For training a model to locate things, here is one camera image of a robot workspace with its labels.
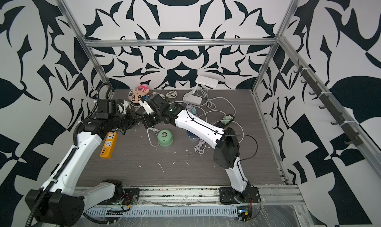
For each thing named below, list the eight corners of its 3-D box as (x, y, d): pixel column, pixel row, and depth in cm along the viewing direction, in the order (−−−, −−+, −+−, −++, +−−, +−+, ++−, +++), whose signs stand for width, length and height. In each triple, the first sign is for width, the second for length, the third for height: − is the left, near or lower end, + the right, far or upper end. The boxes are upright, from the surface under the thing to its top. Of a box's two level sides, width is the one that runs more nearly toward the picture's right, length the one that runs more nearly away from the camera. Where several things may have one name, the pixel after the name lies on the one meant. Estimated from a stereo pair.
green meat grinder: (159, 148, 90) (156, 141, 83) (161, 137, 95) (158, 129, 87) (172, 148, 91) (171, 141, 83) (173, 137, 95) (172, 129, 88)
